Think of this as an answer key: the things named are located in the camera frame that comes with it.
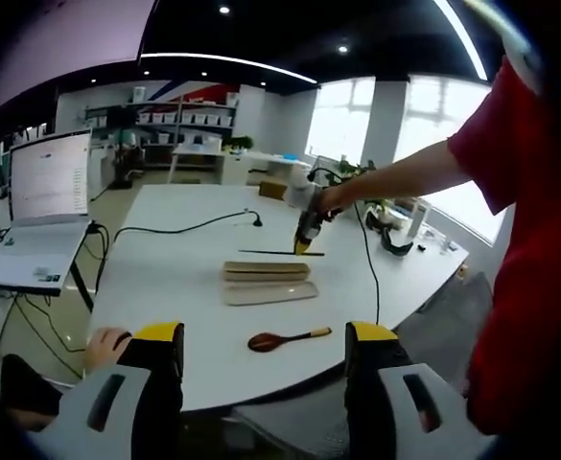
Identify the white laptop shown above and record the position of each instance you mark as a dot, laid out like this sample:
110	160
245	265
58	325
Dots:
50	172

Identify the white work table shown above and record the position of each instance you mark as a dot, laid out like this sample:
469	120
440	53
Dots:
198	149

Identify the red-brown wooden spoon utensil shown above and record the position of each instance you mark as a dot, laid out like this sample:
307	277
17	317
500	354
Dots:
263	341

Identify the brown box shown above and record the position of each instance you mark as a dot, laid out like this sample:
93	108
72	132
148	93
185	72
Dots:
271	190

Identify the white floor cabinet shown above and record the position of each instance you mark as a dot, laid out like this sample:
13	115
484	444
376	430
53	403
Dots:
99	167

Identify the narrow bright window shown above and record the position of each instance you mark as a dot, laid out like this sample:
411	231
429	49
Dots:
337	120

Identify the black laptop stand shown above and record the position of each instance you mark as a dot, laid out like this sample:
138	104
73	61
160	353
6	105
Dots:
82	290

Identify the person in red shirt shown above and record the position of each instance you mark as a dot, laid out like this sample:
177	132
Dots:
534	239

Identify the beige cutlery case lid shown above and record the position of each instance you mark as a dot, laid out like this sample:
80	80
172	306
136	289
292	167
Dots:
270	293

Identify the dark wooden chopstick utensil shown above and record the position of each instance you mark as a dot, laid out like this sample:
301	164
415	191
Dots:
265	252

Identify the white bottle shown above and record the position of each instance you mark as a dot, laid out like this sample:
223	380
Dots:
419	218

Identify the pale purple ceiling panel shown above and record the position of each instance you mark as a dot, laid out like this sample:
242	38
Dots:
69	48

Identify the shelf of white storage bins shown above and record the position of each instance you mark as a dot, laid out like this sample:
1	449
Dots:
189	117

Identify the person's right hand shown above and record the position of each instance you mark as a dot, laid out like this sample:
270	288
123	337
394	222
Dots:
333	201

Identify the white low cabinet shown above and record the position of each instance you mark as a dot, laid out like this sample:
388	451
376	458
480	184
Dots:
234	170

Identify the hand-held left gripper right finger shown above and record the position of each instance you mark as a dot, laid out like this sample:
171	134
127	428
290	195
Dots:
366	393

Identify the black computer mouse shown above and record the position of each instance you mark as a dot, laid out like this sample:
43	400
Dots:
124	338

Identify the round ceiling spotlight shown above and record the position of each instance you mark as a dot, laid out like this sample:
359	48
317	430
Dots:
223	9
343	49

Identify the white chest-worn device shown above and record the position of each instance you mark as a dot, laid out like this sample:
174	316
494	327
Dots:
522	57

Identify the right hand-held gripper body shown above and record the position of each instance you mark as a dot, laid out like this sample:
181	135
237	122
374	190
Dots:
301	194

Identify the green potted plant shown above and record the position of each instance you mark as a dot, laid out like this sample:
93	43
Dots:
357	168

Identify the black headset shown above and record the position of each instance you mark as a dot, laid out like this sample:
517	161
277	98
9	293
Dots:
395	249

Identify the small green plant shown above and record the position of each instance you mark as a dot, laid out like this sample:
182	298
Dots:
239	143

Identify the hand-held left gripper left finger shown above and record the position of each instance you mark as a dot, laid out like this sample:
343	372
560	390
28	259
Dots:
160	383

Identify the wide bright window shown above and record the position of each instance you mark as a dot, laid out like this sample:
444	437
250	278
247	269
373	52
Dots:
428	110

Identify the long ceiling light strip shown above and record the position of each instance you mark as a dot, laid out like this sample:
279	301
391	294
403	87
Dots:
222	58
462	33

